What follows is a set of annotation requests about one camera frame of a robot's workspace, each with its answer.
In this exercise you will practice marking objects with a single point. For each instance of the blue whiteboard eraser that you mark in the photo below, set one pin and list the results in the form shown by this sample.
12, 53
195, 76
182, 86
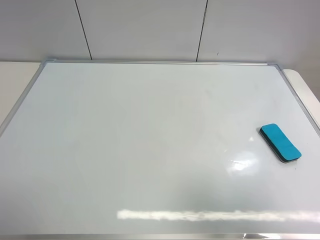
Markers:
279, 143

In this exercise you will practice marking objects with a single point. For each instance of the white whiteboard with aluminium frame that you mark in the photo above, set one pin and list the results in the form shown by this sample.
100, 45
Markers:
152, 150

